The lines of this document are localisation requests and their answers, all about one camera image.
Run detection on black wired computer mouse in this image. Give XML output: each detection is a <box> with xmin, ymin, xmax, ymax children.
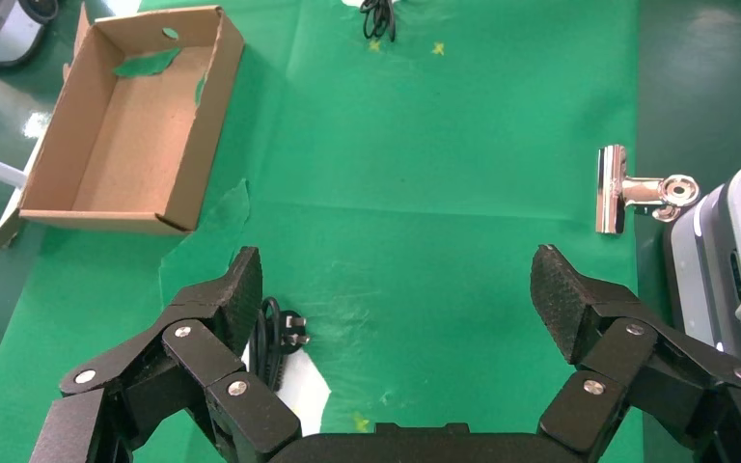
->
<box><xmin>358</xmin><ymin>0</ymin><xmax>398</xmax><ymax>43</ymax></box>

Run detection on black power cable with plug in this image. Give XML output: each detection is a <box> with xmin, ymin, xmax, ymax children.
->
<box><xmin>249</xmin><ymin>296</ymin><xmax>311</xmax><ymax>393</ymax></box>

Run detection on open brown cardboard box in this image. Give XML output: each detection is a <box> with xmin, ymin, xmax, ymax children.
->
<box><xmin>0</xmin><ymin>3</ymin><xmax>246</xmax><ymax>259</ymax></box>

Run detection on silver bulldog clip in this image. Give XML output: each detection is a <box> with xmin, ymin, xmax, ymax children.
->
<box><xmin>594</xmin><ymin>144</ymin><xmax>701</xmax><ymax>236</ymax></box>

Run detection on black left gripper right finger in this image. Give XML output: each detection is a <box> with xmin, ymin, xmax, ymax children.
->
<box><xmin>530</xmin><ymin>243</ymin><xmax>741</xmax><ymax>463</ymax></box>

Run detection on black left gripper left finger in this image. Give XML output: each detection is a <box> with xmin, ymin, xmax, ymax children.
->
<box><xmin>28</xmin><ymin>245</ymin><xmax>301</xmax><ymax>463</ymax></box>

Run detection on green tablecloth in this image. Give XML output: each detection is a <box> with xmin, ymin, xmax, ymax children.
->
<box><xmin>0</xmin><ymin>0</ymin><xmax>642</xmax><ymax>463</ymax></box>

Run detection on grey robot body housing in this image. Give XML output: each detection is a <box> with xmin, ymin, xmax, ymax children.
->
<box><xmin>661</xmin><ymin>152</ymin><xmax>741</xmax><ymax>385</ymax></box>

